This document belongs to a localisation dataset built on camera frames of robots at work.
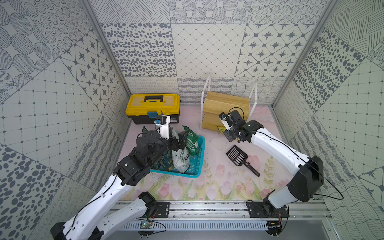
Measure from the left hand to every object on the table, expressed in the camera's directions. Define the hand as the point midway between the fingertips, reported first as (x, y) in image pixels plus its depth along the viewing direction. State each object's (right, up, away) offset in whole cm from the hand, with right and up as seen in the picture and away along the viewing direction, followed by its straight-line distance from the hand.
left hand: (178, 126), depth 63 cm
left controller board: (-17, -49, +8) cm, 52 cm away
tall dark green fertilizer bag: (-7, -19, +10) cm, 22 cm away
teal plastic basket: (+8, -26, +24) cm, 36 cm away
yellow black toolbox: (-26, +10, +32) cm, 43 cm away
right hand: (+28, -4, +20) cm, 35 cm away
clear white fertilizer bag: (-1, -18, +15) cm, 24 cm away
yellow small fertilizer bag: (+21, -2, +12) cm, 25 cm away
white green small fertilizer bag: (+5, -9, +19) cm, 22 cm away
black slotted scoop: (+34, -21, +30) cm, 50 cm away
